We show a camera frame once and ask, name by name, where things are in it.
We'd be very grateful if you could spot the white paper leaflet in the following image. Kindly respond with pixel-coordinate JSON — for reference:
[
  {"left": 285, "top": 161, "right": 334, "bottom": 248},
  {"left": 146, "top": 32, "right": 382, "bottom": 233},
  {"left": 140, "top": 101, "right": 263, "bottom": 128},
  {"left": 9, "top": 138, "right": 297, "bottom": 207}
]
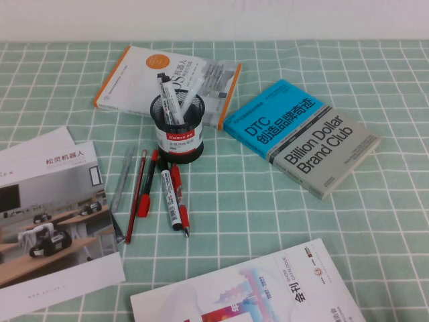
[{"left": 0, "top": 125, "right": 76, "bottom": 158}]

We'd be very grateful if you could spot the black mesh pen holder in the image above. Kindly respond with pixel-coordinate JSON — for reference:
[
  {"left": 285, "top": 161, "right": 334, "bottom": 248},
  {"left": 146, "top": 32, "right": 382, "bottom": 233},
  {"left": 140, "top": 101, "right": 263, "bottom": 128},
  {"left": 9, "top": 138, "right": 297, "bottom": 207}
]
[{"left": 149, "top": 93, "right": 205, "bottom": 165}]

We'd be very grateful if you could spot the red retractable pen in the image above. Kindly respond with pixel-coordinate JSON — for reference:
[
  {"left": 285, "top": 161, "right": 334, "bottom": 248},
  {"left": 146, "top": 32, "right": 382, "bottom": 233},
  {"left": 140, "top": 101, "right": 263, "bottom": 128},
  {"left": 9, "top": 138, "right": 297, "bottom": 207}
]
[{"left": 170, "top": 163, "right": 191, "bottom": 238}]

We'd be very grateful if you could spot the white show catalogue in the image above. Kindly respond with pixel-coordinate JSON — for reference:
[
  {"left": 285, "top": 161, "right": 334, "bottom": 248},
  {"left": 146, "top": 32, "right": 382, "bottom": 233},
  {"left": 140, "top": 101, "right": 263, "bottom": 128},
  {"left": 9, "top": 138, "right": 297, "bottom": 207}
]
[{"left": 129, "top": 237, "right": 368, "bottom": 322}]

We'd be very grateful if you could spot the white marker with black cap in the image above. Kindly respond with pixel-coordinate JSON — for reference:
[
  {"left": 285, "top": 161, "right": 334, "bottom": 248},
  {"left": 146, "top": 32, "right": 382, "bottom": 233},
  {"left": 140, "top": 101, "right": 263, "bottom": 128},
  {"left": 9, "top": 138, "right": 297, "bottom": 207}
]
[
  {"left": 156, "top": 72, "right": 184, "bottom": 125},
  {"left": 158, "top": 157, "right": 184, "bottom": 231}
]

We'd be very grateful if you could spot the translucent white pen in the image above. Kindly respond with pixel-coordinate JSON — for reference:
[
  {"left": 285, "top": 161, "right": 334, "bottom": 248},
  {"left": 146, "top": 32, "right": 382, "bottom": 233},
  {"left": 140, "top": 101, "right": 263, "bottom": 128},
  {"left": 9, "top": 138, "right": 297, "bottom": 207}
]
[{"left": 176, "top": 77, "right": 205, "bottom": 123}]

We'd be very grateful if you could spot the blue grey brand book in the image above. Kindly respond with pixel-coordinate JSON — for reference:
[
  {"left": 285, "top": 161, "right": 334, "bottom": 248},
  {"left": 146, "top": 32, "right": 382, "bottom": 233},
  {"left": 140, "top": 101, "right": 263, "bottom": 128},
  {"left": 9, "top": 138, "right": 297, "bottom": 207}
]
[{"left": 223, "top": 78, "right": 382, "bottom": 201}]

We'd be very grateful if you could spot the black marker with red cap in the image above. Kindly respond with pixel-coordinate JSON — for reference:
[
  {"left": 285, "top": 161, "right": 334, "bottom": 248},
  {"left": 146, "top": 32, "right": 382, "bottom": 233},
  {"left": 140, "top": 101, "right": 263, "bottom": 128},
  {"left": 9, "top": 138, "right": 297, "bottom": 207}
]
[{"left": 136, "top": 149, "right": 160, "bottom": 218}]

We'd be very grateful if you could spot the green checked tablecloth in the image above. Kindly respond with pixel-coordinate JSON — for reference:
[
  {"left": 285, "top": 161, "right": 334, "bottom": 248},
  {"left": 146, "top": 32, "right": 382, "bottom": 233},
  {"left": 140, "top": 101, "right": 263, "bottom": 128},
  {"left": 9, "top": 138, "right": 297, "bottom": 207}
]
[{"left": 0, "top": 40, "right": 429, "bottom": 322}]

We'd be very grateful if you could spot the red pencil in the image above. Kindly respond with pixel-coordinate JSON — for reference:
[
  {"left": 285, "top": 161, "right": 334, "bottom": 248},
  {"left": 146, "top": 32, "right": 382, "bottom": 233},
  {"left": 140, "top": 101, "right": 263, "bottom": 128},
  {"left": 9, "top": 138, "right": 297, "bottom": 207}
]
[{"left": 124, "top": 149, "right": 148, "bottom": 244}]

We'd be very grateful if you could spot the white orange robotics book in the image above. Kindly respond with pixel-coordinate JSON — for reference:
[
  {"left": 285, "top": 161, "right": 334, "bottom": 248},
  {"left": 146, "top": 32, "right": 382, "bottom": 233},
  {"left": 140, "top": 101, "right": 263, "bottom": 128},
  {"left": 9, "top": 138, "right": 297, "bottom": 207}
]
[{"left": 93, "top": 45, "right": 243, "bottom": 131}]

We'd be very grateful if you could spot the robot photo brochure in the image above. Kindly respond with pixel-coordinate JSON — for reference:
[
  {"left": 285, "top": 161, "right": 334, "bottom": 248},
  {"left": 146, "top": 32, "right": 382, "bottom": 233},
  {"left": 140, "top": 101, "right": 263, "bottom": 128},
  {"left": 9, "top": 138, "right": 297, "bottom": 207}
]
[{"left": 0, "top": 140, "right": 127, "bottom": 311}]

